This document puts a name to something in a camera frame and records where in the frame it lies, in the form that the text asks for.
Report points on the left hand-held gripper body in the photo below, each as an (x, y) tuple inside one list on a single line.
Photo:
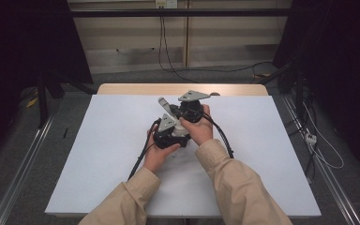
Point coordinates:
[(167, 123)]

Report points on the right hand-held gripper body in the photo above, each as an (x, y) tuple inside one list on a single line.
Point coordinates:
[(192, 111)]

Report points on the person's right hand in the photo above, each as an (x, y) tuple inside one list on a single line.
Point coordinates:
[(201, 131)]

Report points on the person's left hand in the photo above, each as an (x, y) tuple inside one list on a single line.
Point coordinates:
[(156, 157)]

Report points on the light wooden table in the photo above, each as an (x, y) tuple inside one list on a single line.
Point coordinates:
[(137, 89)]

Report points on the white table board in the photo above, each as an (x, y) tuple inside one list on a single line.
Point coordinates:
[(106, 140)]

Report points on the black horizontal bar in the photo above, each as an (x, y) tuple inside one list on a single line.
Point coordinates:
[(181, 12)]

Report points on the white power strip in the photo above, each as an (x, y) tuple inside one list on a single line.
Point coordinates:
[(311, 138)]

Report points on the yellow floor tape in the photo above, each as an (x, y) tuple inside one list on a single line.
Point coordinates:
[(32, 102)]

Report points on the black curtain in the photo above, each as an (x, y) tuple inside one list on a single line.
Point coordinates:
[(28, 40), (340, 62)]

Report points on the white wall socket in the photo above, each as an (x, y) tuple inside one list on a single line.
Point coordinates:
[(166, 3)]

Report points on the metal floor rail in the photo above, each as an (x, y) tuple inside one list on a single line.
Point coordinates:
[(325, 175), (22, 168)]

